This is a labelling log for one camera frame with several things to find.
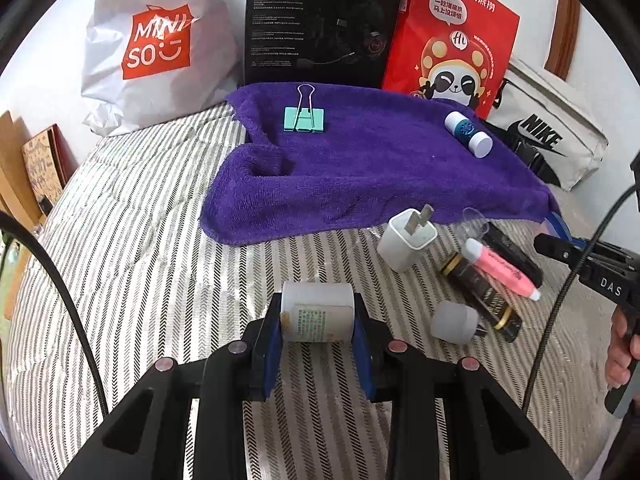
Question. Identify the grey round plug adapter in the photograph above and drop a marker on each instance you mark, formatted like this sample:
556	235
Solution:
456	323

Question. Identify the white usb wall charger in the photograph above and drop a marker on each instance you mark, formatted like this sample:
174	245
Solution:
406	237

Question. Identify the black headset box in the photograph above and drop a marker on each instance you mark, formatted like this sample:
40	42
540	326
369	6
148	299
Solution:
324	41

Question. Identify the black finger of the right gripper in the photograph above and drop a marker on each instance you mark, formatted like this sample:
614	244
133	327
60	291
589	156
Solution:
557	249

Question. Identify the teal binder clip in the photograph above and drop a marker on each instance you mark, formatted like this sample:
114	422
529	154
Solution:
304	117

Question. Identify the pink lip balm tube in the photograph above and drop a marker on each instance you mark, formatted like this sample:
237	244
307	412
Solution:
490	262

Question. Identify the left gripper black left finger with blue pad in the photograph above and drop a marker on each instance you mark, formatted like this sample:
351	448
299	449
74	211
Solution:
265	339

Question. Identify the black gold cosmetic tube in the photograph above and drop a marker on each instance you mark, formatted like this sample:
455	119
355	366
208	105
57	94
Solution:
496	310

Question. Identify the white blue small bottle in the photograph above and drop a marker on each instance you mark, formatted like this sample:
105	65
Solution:
475	140

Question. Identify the person's right hand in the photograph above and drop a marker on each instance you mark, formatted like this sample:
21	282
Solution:
620	352

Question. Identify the brown wooden frame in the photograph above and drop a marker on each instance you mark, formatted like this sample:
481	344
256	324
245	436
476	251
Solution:
563	38

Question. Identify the purple terry towel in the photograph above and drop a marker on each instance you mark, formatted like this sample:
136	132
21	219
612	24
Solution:
379	154

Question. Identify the red panda paper bag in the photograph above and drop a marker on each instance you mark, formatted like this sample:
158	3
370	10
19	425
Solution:
451	49

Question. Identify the white cylindrical medicine bottle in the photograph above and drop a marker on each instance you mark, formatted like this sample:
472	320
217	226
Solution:
317	312

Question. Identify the striped quilted bed cover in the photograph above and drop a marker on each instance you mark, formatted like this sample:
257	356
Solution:
147	282

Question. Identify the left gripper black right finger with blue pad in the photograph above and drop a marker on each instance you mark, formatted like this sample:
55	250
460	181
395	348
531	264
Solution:
370	340

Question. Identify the white Nike tote bag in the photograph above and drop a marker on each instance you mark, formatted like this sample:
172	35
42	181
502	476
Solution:
548	124

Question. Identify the white Miniso shopping bag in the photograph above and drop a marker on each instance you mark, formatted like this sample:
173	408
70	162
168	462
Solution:
150	61

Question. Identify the black tube clear cap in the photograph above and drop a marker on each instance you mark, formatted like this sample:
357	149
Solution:
474	225

